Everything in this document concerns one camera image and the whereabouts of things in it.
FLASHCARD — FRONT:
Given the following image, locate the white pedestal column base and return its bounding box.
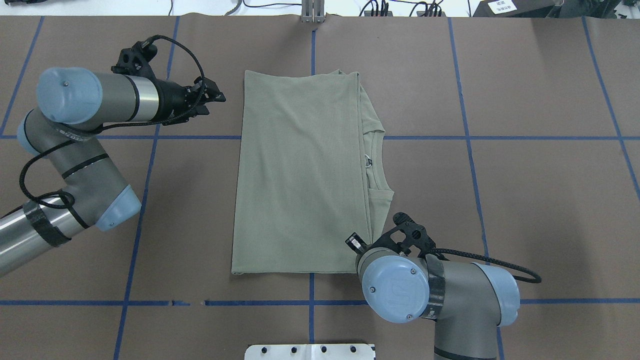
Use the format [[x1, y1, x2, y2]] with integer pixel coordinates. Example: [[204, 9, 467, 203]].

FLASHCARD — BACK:
[[244, 343, 377, 360]]

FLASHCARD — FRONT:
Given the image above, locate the aluminium frame post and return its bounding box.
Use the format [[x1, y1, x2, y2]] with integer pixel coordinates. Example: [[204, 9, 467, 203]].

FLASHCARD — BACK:
[[301, 0, 326, 24]]

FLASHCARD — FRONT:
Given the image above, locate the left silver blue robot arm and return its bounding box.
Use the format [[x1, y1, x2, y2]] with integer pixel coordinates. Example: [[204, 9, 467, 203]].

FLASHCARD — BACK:
[[1, 66, 226, 275]]

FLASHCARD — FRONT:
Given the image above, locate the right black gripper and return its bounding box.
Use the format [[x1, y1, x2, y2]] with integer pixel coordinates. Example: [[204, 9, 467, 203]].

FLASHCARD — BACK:
[[345, 232, 401, 264]]

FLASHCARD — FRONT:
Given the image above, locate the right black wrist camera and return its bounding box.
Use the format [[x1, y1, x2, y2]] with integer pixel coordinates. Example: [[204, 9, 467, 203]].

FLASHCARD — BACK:
[[381, 212, 437, 258]]

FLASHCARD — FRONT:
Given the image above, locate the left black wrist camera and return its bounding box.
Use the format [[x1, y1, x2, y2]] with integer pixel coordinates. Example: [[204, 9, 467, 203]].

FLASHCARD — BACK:
[[110, 41, 158, 80]]

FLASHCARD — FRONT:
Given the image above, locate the left camera black cable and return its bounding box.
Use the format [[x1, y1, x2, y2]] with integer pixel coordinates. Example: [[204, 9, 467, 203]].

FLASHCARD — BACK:
[[19, 34, 207, 210]]

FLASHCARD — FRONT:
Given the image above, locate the olive green long-sleeve shirt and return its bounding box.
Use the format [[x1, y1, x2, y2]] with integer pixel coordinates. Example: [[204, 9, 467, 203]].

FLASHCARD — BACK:
[[231, 70, 394, 275]]

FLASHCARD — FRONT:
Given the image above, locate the black box with label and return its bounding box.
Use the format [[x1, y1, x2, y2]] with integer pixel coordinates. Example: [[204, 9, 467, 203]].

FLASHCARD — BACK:
[[472, 0, 562, 18]]

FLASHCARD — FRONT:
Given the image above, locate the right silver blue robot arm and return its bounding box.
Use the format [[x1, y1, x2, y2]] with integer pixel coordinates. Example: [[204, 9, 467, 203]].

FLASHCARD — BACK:
[[345, 233, 521, 360]]

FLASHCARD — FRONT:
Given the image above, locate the right camera black cable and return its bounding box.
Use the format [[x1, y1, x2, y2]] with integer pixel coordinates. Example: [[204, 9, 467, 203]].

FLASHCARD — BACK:
[[430, 247, 543, 284]]

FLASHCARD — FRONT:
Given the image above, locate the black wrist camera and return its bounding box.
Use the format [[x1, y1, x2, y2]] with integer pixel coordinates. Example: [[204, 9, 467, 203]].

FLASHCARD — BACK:
[[381, 212, 437, 258], [110, 41, 158, 80]]

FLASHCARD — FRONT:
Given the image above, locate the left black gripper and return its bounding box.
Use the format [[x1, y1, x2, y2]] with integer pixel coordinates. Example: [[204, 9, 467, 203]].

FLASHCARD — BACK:
[[156, 80, 227, 123]]

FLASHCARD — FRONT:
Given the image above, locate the camera black cable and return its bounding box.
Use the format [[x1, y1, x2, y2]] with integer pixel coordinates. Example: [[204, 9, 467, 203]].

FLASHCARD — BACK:
[[19, 34, 207, 210], [430, 247, 543, 284]]

